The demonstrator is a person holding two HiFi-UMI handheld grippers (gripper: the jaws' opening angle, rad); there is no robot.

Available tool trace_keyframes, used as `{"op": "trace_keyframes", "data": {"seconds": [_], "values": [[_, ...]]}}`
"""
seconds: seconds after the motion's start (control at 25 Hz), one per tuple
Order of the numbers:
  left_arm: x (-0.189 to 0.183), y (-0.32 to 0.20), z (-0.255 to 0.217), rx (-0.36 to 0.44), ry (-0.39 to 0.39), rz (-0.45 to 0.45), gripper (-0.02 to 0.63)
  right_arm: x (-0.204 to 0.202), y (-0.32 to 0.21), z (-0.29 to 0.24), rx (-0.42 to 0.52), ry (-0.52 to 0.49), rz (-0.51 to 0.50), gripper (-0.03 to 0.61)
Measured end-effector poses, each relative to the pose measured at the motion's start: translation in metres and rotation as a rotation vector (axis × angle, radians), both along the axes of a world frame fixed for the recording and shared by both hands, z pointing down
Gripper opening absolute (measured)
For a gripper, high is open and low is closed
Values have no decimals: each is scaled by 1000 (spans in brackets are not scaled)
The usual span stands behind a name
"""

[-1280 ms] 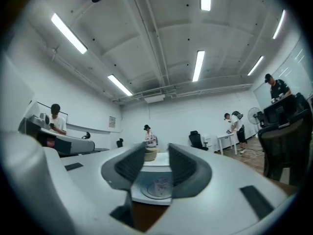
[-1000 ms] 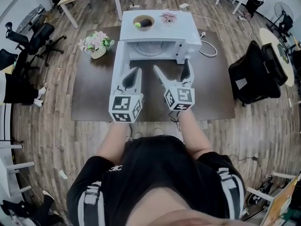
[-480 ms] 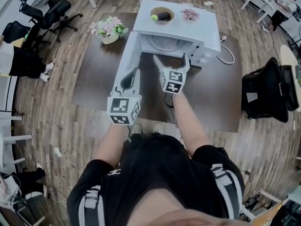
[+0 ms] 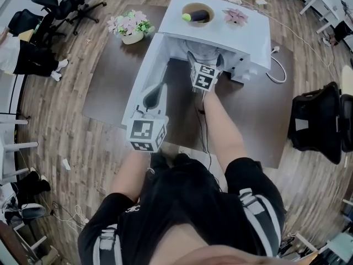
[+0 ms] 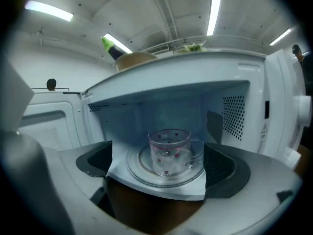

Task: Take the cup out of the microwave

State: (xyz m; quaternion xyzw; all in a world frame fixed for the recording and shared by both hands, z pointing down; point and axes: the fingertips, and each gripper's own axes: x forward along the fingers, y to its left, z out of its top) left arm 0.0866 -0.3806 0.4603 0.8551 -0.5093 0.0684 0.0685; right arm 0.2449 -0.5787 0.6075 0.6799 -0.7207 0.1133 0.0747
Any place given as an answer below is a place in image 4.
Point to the white desk frame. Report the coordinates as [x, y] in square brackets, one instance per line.
[16, 145]

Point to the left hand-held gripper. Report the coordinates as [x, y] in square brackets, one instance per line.
[143, 131]

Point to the dark purple eggplant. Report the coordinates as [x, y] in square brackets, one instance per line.
[198, 15]

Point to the white desk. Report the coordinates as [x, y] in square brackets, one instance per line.
[328, 4]

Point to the yellow-green ball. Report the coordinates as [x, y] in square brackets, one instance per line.
[186, 17]

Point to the pink flowers cream pot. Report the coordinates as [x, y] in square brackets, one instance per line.
[132, 37]

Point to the tan cardboard box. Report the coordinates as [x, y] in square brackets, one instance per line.
[26, 35]

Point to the white power strip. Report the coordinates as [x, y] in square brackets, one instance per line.
[260, 2]

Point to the small pink flower pot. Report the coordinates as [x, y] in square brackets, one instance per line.
[234, 15]

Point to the white cabinet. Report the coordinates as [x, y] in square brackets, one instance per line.
[248, 43]

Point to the brown round bowl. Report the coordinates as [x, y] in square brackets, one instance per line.
[198, 24]

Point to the person's left forearm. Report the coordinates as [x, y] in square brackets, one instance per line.
[129, 172]

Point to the white paper scrap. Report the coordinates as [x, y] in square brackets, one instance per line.
[66, 165]

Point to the dark brown table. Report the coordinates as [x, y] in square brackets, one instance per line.
[256, 114]

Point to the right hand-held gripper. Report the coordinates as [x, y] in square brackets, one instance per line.
[204, 77]

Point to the person's right forearm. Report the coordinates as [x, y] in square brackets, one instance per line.
[220, 126]

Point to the person's black striped shirt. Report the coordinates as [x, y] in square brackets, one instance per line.
[248, 181]

